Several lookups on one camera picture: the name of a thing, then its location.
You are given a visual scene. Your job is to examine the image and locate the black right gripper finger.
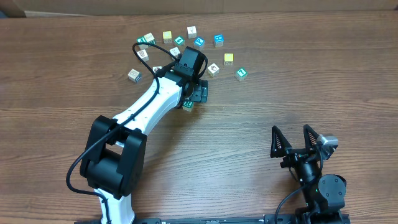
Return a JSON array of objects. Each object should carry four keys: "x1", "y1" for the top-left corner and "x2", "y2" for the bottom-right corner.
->
[
  {"x1": 270, "y1": 126, "x2": 292, "y2": 158},
  {"x1": 303, "y1": 124, "x2": 319, "y2": 149}
]

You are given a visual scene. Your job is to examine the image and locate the small yellow top block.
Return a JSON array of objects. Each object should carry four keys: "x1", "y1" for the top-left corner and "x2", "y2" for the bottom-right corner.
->
[{"x1": 162, "y1": 30, "x2": 173, "y2": 44}]

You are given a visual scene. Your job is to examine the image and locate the yellow top wooden block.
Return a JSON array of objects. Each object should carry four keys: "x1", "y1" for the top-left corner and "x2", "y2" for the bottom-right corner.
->
[{"x1": 224, "y1": 53, "x2": 234, "y2": 65}]

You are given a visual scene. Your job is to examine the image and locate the white bulb picture block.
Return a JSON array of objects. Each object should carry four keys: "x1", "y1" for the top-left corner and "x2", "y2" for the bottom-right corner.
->
[{"x1": 187, "y1": 26, "x2": 197, "y2": 39}]

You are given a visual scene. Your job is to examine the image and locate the white block green 2 side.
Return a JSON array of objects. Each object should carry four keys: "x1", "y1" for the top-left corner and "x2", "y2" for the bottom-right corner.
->
[{"x1": 143, "y1": 32, "x2": 155, "y2": 44}]

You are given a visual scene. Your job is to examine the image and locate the white red picture block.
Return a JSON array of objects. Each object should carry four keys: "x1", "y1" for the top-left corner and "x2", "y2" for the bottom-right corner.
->
[{"x1": 137, "y1": 49, "x2": 149, "y2": 62}]

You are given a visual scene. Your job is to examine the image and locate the green top corner block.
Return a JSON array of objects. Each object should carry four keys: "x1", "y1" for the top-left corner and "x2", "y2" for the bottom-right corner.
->
[{"x1": 136, "y1": 37, "x2": 149, "y2": 50}]

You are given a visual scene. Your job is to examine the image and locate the white X wooden block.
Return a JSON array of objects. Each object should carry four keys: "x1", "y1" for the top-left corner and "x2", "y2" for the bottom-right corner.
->
[{"x1": 169, "y1": 47, "x2": 182, "y2": 60}]

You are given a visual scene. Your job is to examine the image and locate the blue P wooden block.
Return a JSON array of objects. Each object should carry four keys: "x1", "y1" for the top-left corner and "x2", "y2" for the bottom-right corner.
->
[{"x1": 193, "y1": 37, "x2": 205, "y2": 50}]

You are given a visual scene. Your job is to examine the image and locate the blue top wooden block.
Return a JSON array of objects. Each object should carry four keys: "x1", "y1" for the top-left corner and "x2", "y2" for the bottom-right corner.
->
[{"x1": 213, "y1": 34, "x2": 224, "y2": 47}]

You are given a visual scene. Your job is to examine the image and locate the green R wooden block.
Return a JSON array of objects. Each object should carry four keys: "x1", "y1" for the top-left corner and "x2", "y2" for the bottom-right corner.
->
[{"x1": 182, "y1": 101, "x2": 194, "y2": 112}]

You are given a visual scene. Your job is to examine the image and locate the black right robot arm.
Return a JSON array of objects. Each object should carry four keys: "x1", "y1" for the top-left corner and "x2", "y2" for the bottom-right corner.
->
[{"x1": 270, "y1": 124, "x2": 350, "y2": 223}]

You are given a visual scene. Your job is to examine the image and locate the green 4 wooden block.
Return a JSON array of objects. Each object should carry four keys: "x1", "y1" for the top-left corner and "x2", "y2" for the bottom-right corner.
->
[{"x1": 174, "y1": 36, "x2": 185, "y2": 47}]

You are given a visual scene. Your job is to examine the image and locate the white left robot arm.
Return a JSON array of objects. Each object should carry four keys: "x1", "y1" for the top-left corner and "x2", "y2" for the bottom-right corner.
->
[{"x1": 80, "y1": 78, "x2": 208, "y2": 223}]

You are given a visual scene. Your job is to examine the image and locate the green 7 wooden block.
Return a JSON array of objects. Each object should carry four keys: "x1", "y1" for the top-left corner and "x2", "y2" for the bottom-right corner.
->
[{"x1": 235, "y1": 67, "x2": 248, "y2": 81}]

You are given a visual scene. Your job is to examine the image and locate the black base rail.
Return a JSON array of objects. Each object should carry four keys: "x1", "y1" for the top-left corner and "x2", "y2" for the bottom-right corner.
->
[{"x1": 75, "y1": 214, "x2": 351, "y2": 224}]

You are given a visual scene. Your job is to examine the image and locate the white hand picture block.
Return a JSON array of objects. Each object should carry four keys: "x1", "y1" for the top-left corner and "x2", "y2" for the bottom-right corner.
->
[{"x1": 206, "y1": 63, "x2": 220, "y2": 77}]

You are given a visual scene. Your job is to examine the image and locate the white block blue side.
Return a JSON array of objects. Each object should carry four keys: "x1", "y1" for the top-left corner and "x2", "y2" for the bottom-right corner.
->
[{"x1": 128, "y1": 69, "x2": 142, "y2": 83}]

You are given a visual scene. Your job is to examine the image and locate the soccer ball wooden block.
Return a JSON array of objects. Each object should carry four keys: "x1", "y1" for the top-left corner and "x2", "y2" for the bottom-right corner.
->
[{"x1": 152, "y1": 66, "x2": 162, "y2": 74}]

